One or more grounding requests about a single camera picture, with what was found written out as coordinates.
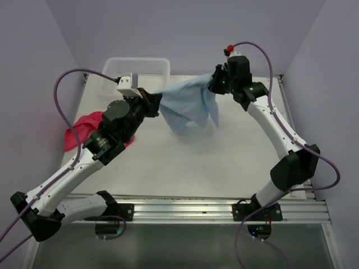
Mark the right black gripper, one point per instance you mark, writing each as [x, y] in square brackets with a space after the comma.
[213, 86]

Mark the light blue towel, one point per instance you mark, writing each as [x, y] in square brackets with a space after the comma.
[189, 101]

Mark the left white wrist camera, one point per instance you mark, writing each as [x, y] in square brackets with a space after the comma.
[128, 84]

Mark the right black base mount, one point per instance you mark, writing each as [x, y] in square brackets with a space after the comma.
[252, 211]

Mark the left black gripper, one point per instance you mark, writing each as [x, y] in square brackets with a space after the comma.
[151, 102]

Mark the red towel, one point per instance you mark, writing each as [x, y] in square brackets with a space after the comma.
[87, 130]

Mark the red cable connector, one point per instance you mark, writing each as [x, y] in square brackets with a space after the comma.
[228, 50]

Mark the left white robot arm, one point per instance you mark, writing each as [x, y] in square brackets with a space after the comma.
[57, 188]

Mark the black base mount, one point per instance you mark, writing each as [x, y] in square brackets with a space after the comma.
[123, 210]
[252, 211]

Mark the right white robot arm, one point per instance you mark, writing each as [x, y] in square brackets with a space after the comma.
[296, 162]

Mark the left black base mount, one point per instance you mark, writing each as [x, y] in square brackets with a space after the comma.
[123, 210]

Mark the white plastic mesh basket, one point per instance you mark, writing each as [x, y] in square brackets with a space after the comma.
[153, 73]

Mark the aluminium front rail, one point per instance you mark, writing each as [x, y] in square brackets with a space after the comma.
[181, 210]

